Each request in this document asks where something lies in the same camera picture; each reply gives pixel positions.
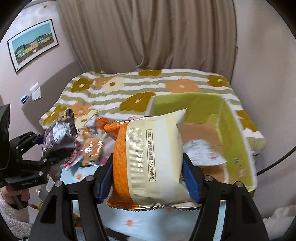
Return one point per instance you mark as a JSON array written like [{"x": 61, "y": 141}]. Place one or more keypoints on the white wall switch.
[
  {"x": 36, "y": 94},
  {"x": 34, "y": 87}
]

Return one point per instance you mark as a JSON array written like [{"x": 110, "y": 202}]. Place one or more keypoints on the white cloth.
[{"x": 281, "y": 220}]

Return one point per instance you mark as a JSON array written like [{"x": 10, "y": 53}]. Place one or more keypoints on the dark brown snack packet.
[{"x": 59, "y": 132}]

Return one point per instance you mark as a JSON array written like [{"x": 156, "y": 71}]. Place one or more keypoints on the orange cream snack packet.
[{"x": 138, "y": 162}]

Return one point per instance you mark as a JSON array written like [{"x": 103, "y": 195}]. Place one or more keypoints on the white printed snack packet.
[{"x": 203, "y": 150}]

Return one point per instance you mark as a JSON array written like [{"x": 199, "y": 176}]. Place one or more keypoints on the blue wall fixture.
[{"x": 24, "y": 98}]

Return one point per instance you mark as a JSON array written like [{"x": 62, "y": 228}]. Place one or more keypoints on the green storage box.
[{"x": 231, "y": 129}]

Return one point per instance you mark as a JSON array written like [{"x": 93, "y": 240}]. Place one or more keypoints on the daisy blue tablecloth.
[{"x": 138, "y": 222}]

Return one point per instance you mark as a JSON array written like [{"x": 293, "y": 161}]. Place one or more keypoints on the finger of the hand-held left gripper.
[
  {"x": 27, "y": 140},
  {"x": 46, "y": 161}
]

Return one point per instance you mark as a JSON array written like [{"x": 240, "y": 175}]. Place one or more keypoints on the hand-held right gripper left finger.
[{"x": 104, "y": 183}]

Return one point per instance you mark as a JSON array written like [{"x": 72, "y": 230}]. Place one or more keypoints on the flower striped blanket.
[{"x": 161, "y": 80}]

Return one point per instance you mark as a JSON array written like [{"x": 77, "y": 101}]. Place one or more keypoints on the pile of snack packets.
[{"x": 92, "y": 148}]

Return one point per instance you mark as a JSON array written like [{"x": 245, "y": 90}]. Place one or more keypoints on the beige curtain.
[{"x": 138, "y": 34}]

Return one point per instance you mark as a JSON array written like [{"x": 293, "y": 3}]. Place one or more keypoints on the person's left hand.
[{"x": 25, "y": 197}]

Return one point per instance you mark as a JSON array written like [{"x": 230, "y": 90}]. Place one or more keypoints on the framed wall picture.
[{"x": 32, "y": 46}]

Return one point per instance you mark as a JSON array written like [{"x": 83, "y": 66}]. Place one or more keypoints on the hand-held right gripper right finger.
[{"x": 190, "y": 183}]

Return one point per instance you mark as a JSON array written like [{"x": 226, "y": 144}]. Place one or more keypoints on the person's left forearm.
[{"x": 11, "y": 222}]

